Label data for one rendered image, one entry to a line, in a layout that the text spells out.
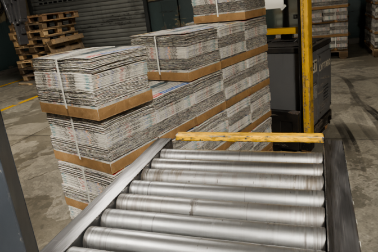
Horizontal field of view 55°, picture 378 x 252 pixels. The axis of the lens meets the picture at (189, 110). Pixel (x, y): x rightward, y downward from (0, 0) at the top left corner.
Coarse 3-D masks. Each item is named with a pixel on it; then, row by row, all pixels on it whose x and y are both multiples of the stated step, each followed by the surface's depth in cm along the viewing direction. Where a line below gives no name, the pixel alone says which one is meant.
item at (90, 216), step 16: (160, 144) 112; (144, 160) 101; (128, 176) 93; (112, 192) 86; (128, 192) 89; (96, 208) 80; (112, 208) 82; (80, 224) 74; (96, 224) 76; (64, 240) 70; (80, 240) 71
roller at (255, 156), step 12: (168, 156) 105; (180, 156) 104; (192, 156) 103; (204, 156) 102; (216, 156) 101; (228, 156) 99; (240, 156) 98; (252, 156) 97; (264, 156) 96; (276, 156) 95; (288, 156) 94; (300, 156) 93; (312, 156) 93
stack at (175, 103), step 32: (160, 96) 160; (192, 96) 182; (224, 96) 205; (64, 128) 153; (96, 128) 138; (128, 128) 145; (160, 128) 162; (192, 128) 184; (224, 128) 206; (96, 160) 145; (64, 192) 167; (96, 192) 152
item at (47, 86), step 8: (96, 48) 156; (48, 56) 145; (56, 56) 143; (40, 64) 144; (48, 64) 140; (40, 72) 145; (48, 72) 142; (40, 80) 147; (48, 80) 144; (56, 80) 140; (40, 88) 148; (48, 88) 144; (56, 88) 141; (40, 96) 150; (48, 96) 146; (56, 96) 142
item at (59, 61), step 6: (102, 48) 153; (108, 48) 151; (78, 54) 144; (84, 54) 142; (54, 60) 138; (60, 60) 135; (60, 66) 136; (60, 72) 138; (66, 84) 137; (60, 90) 139; (66, 90) 137; (60, 96) 141; (66, 96) 138; (66, 102) 140
